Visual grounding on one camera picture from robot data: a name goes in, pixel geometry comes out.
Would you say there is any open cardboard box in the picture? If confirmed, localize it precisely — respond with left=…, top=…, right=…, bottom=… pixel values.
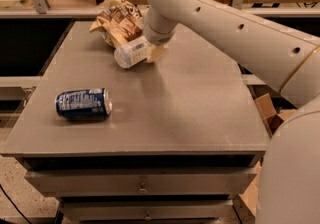
left=240, top=93, right=296, bottom=217

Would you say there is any lower grey drawer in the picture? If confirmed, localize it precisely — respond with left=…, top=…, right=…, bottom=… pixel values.
left=59, top=200, right=233, bottom=221

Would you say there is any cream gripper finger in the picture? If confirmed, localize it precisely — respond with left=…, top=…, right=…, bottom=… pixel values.
left=147, top=45, right=165, bottom=63

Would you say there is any grey drawer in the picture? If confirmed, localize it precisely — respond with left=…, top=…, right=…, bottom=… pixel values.
left=59, top=200, right=233, bottom=221
left=25, top=168, right=256, bottom=197

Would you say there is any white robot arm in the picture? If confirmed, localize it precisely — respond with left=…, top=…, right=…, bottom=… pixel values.
left=143, top=0, right=320, bottom=224

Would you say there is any brown chip bag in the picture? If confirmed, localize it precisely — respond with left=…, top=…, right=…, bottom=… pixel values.
left=89, top=0, right=143, bottom=48

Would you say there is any blue soda can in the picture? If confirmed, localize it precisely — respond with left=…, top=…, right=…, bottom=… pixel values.
left=55, top=88, right=112, bottom=119

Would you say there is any clear blue-label plastic bottle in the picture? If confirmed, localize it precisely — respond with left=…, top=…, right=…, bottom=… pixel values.
left=114, top=36, right=150, bottom=69

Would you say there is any upper grey drawer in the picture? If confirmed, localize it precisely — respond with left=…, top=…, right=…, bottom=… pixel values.
left=25, top=168, right=256, bottom=197

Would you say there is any black floor cable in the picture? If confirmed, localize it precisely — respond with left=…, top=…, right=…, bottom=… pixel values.
left=0, top=184, right=33, bottom=224

